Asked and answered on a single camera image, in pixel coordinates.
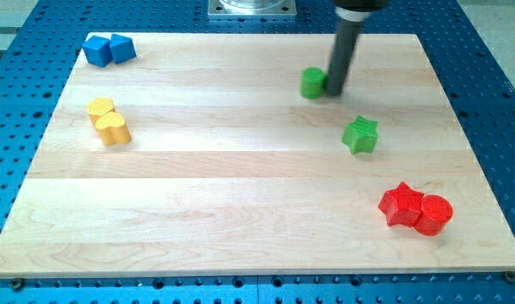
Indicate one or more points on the black robot arm end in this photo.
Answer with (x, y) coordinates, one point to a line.
(358, 10)

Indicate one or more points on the green star block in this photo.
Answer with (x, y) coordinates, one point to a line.
(361, 135)

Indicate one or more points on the red star block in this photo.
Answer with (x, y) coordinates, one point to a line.
(401, 205)

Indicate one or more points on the yellow hexagon block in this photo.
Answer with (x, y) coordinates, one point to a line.
(98, 107)

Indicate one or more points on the wooden board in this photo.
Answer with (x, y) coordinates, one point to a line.
(230, 171)

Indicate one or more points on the green cylinder block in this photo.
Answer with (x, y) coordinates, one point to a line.
(312, 82)

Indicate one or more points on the yellow heart block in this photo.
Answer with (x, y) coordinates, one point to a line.
(112, 129)

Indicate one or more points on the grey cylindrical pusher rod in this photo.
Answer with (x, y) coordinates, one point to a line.
(341, 55)

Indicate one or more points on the blue triangular block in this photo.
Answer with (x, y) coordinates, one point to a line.
(122, 48)

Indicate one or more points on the blue cube block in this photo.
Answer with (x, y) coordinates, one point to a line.
(97, 51)

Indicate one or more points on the red cylinder block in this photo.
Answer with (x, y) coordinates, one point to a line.
(436, 211)

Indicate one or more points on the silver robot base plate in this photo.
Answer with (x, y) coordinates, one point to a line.
(245, 8)

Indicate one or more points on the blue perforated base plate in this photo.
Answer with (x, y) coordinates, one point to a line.
(470, 45)

